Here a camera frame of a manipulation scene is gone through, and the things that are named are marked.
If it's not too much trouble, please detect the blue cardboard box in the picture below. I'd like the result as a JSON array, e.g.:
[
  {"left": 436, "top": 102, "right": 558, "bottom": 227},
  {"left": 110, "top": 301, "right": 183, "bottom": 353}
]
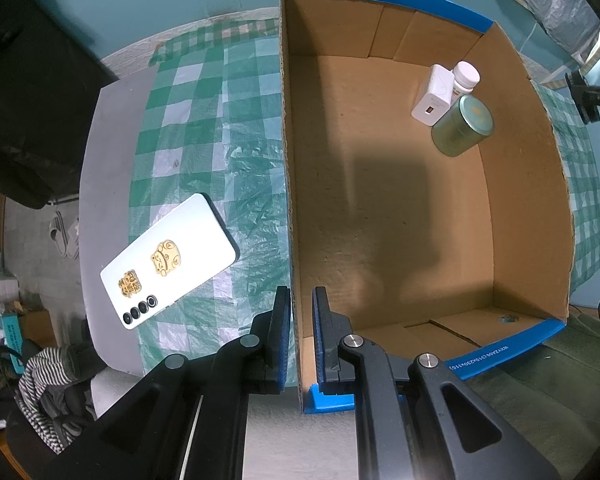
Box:
[{"left": 279, "top": 0, "right": 581, "bottom": 416}]

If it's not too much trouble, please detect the white charger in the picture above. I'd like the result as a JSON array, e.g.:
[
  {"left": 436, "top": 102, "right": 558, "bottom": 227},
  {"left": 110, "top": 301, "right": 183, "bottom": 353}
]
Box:
[{"left": 412, "top": 64, "right": 456, "bottom": 127}]

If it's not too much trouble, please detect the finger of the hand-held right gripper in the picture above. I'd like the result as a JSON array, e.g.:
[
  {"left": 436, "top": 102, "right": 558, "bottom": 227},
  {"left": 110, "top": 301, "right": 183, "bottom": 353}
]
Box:
[{"left": 565, "top": 70, "right": 600, "bottom": 125}]

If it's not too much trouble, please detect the teal carton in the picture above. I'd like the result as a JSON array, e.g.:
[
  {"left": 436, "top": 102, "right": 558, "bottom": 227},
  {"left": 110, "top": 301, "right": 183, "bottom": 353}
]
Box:
[{"left": 0, "top": 310, "right": 28, "bottom": 376}]

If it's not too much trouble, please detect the black plastic cover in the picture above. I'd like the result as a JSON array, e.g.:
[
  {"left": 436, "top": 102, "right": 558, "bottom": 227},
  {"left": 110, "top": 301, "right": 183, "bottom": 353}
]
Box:
[{"left": 0, "top": 0, "right": 121, "bottom": 209}]

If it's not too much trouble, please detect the silver tarp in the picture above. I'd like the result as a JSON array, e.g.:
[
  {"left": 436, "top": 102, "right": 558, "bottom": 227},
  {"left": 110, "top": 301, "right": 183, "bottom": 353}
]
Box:
[{"left": 445, "top": 0, "right": 600, "bottom": 56}]

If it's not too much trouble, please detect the white smartphone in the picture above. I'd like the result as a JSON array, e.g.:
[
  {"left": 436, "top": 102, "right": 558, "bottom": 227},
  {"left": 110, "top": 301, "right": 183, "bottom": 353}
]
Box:
[{"left": 100, "top": 192, "right": 240, "bottom": 332}]

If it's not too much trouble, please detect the green checked plastic sheet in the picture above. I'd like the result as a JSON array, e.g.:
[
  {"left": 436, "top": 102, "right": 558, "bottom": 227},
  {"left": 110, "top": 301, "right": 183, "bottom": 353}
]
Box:
[{"left": 127, "top": 20, "right": 600, "bottom": 376}]

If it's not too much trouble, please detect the white sandal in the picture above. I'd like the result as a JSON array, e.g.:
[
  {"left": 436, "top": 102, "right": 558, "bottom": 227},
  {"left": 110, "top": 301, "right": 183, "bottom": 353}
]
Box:
[
  {"left": 65, "top": 215, "right": 82, "bottom": 261},
  {"left": 47, "top": 210, "right": 73, "bottom": 256}
]

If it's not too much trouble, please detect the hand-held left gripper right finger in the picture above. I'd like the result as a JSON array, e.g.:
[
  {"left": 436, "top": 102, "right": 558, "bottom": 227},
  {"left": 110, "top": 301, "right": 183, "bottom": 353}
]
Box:
[{"left": 312, "top": 286, "right": 563, "bottom": 480}]

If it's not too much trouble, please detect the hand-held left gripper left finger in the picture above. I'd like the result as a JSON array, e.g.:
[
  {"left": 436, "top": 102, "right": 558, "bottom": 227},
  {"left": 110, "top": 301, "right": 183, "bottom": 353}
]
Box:
[{"left": 45, "top": 286, "right": 293, "bottom": 480}]

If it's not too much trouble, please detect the green checked tablecloth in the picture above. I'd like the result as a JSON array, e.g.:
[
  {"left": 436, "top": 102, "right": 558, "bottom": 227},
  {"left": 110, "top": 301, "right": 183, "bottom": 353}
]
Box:
[{"left": 147, "top": 7, "right": 283, "bottom": 68}]

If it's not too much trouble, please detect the white pill bottle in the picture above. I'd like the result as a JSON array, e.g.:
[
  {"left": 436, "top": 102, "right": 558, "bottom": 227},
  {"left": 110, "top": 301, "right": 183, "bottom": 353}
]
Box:
[{"left": 447, "top": 61, "right": 481, "bottom": 103}]

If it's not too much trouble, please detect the striped cloth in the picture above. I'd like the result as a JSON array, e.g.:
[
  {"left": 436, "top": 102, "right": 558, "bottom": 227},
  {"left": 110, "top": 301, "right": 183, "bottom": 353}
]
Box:
[{"left": 15, "top": 342, "right": 101, "bottom": 453}]

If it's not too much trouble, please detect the teal round tin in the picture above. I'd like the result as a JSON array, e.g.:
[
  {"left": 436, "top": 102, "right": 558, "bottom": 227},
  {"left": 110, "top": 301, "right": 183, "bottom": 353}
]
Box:
[{"left": 431, "top": 95, "right": 495, "bottom": 157}]

